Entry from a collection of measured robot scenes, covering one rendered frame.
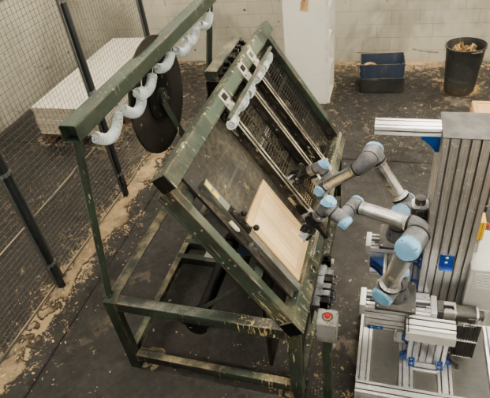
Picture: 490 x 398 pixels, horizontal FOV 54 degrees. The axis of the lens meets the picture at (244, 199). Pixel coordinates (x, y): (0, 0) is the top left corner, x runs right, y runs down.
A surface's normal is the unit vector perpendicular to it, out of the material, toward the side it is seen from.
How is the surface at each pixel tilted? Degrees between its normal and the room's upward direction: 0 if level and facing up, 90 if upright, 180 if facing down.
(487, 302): 90
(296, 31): 90
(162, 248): 0
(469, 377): 0
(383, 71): 90
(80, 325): 0
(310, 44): 90
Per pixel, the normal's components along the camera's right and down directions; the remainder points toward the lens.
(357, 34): -0.25, 0.62
